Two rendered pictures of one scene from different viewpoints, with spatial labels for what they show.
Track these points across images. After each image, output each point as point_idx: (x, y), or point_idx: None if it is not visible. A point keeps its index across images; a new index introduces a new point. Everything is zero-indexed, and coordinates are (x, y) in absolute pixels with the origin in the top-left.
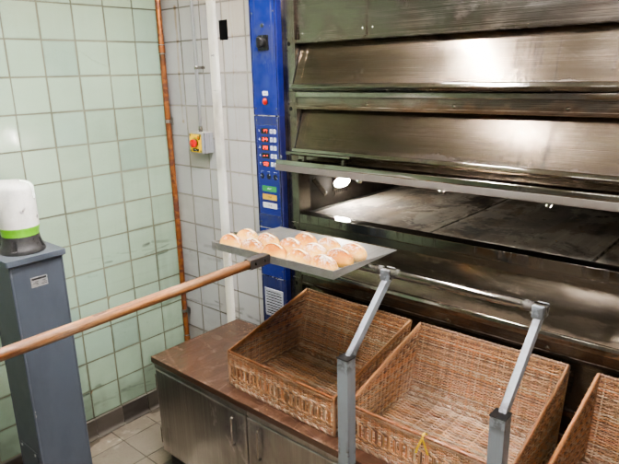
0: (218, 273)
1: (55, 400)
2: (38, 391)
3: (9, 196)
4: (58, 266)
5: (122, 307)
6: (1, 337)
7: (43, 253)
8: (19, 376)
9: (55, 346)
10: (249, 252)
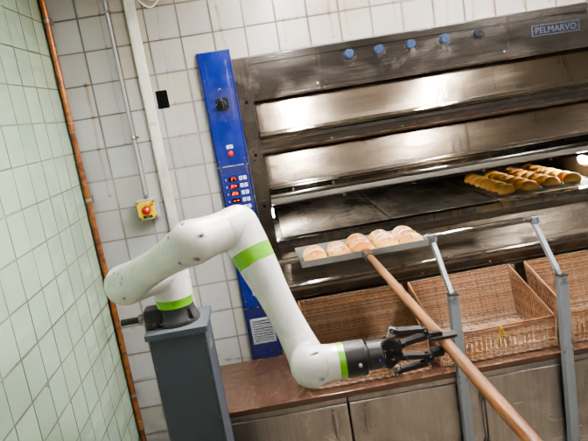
0: (380, 262)
1: None
2: None
3: None
4: (210, 325)
5: (401, 286)
6: (169, 424)
7: (208, 312)
8: None
9: (224, 406)
10: (346, 255)
